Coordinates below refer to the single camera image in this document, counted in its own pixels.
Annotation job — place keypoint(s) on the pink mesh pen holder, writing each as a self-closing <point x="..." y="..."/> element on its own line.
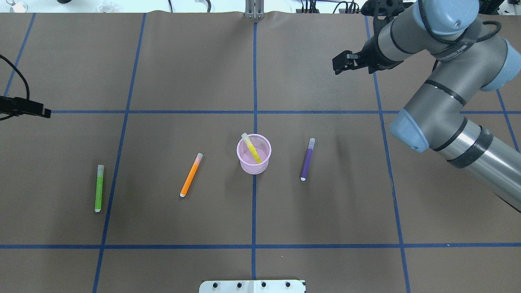
<point x="264" y="149"/>

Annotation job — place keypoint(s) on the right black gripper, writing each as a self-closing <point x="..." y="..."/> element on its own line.
<point x="373" y="54"/>

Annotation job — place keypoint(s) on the white pedestal column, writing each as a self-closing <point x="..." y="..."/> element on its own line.
<point x="253" y="286"/>

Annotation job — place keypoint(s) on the aluminium frame post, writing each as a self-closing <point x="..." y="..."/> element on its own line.
<point x="254" y="9"/>

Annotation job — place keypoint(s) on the yellow highlighter pen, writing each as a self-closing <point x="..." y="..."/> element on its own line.
<point x="251" y="148"/>

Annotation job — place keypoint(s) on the orange highlighter pen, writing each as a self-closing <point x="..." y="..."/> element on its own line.
<point x="193" y="170"/>

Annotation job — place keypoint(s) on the green highlighter pen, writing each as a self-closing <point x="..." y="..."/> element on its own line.
<point x="99" y="188"/>

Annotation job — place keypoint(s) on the purple highlighter pen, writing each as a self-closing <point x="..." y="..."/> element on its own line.
<point x="307" y="160"/>

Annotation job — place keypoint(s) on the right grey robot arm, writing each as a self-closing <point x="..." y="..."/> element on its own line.
<point x="470" y="57"/>

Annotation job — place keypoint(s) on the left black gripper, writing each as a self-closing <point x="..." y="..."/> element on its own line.
<point x="21" y="106"/>

